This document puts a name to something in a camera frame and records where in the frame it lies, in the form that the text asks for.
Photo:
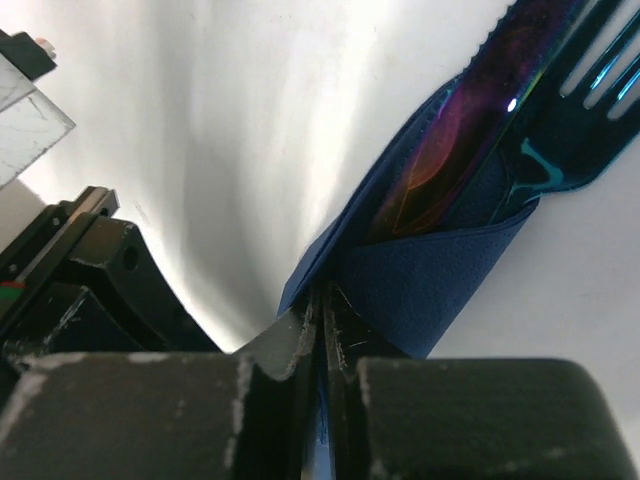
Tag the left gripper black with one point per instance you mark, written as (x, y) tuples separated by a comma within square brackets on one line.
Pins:
[(75, 281)]

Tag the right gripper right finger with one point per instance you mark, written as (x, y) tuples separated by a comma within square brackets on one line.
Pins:
[(394, 417)]

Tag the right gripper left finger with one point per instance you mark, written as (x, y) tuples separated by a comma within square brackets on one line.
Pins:
[(90, 404)]

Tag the dark blue paper napkin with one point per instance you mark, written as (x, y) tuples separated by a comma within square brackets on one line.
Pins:
[(411, 289)]

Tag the iridescent metal knife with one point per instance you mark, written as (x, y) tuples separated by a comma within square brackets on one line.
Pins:
[(486, 96)]

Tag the blue metal fork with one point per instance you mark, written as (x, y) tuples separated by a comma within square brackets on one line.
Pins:
[(556, 143)]

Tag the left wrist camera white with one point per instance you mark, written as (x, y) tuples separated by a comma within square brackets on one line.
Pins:
[(31, 123)]

